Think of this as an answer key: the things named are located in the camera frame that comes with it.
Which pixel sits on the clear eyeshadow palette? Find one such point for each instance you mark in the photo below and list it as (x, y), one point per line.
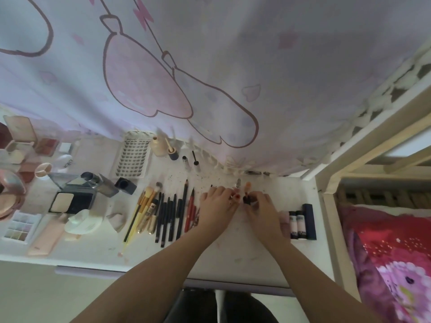
(21, 228)

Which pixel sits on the person's left hand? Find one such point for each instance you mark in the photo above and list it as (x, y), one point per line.
(217, 208)

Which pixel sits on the navy blue tube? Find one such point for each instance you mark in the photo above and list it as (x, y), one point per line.
(309, 221)

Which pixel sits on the red blush pan case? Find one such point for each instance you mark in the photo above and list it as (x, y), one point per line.
(46, 146)

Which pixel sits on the person's right forearm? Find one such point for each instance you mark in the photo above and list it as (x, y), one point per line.
(316, 282)

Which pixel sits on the round pink gold compact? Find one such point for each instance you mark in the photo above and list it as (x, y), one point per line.
(10, 195)

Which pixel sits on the round beige split puff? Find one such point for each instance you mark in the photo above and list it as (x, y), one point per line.
(43, 170)

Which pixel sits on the black eyeliner wand tube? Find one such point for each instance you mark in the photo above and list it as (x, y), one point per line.
(196, 162)

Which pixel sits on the person's left thumb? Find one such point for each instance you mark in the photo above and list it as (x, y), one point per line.
(235, 199)

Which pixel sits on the white false eyelash tray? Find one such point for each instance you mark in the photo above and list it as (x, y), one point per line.
(133, 154)

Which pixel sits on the red lip pencil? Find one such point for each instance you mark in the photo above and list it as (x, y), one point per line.
(190, 211)
(195, 218)

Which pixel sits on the beige foundation bottle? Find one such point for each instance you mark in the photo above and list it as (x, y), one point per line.
(158, 145)

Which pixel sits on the gold mascara tube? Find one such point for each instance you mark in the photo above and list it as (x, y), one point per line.
(151, 216)

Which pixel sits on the pale curtain with pink cartoon print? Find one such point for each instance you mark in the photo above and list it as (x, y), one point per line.
(215, 70)

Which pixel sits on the dropper with dark cap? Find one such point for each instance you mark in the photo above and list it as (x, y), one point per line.
(171, 152)

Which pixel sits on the orange lipstick with black base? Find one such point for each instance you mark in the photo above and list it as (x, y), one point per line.
(247, 191)

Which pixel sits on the beige makeup sponge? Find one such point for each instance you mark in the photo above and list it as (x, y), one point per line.
(116, 221)

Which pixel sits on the person's left forearm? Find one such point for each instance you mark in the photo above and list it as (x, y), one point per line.
(148, 279)

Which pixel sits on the black open powder compact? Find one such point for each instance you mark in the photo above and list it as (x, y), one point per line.
(72, 198)

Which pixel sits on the row of black makeup pencils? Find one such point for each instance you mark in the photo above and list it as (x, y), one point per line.
(170, 218)

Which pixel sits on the white round cushion compact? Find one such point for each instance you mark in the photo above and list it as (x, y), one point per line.
(63, 163)

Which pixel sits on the white lace trim cloth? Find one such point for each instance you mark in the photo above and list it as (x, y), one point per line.
(390, 94)

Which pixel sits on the person's right thumb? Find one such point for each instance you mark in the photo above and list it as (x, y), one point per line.
(248, 206)

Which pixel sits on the white wooden bed frame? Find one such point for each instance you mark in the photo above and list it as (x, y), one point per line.
(357, 154)

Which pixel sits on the grey glass bottle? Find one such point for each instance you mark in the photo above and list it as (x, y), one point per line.
(99, 183)

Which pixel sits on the red floral blanket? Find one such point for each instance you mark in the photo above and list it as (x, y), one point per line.
(390, 259)

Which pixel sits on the pink open blush compact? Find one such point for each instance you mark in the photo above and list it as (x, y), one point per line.
(18, 137)

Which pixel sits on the silver lipstick tube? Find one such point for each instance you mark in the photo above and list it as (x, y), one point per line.
(238, 183)

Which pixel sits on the small silver mascara tube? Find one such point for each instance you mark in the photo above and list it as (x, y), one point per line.
(185, 162)

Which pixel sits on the person's right hand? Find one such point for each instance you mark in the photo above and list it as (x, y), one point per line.
(266, 221)

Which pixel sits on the person's black trousers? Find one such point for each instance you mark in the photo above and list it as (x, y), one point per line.
(219, 307)

